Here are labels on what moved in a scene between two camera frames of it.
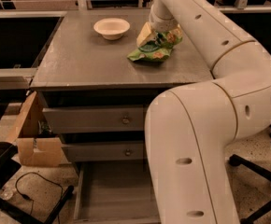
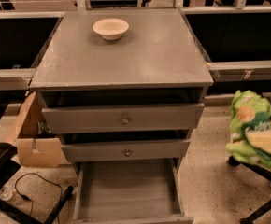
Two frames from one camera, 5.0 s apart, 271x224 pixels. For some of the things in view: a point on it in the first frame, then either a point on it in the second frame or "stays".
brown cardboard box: [36, 143] stays
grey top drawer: [97, 119] stays
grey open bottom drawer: [114, 192] stays
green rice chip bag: [160, 49] to [249, 109]
